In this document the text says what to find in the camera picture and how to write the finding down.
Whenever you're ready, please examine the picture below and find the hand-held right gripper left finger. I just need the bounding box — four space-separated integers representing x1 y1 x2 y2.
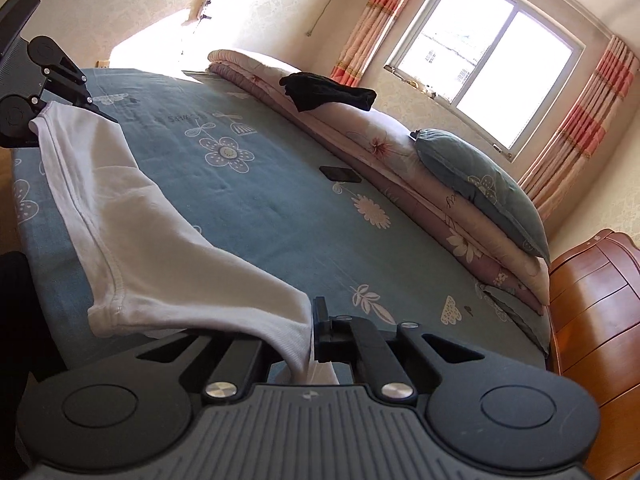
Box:
117 334 275 405

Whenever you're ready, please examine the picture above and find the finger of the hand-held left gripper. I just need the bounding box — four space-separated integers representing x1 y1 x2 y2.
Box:
46 54 120 125

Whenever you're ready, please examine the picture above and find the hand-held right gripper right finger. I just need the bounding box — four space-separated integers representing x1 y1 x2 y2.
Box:
311 296 487 404

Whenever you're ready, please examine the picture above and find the white printed t-shirt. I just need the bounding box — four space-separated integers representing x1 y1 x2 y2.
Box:
29 101 341 386

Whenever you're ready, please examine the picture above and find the blue floral bed sheet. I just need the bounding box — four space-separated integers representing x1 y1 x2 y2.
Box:
10 67 551 376

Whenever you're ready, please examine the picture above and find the black phone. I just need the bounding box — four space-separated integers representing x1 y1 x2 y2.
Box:
319 165 362 184

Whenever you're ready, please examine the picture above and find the flat blue-grey pillow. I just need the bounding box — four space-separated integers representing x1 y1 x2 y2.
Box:
480 282 551 356

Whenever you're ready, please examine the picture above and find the folded pink floral quilt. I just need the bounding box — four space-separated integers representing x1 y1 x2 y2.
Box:
206 49 551 316

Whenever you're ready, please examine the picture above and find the plump blue-grey pillow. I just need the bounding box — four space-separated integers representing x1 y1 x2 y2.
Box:
411 128 551 261

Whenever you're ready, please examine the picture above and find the black garment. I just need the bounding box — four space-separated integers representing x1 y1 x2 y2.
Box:
279 72 377 113

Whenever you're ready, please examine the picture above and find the wooden headboard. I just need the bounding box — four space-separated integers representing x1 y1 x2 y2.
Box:
547 229 640 480

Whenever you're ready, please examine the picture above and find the pink striped curtain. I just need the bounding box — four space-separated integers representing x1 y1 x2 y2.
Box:
517 35 640 221
330 0 433 88

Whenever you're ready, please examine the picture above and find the window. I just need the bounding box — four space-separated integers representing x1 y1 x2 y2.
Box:
382 0 586 161

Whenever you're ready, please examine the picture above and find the hanging wall cord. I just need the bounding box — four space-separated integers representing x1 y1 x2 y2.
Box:
305 0 346 38

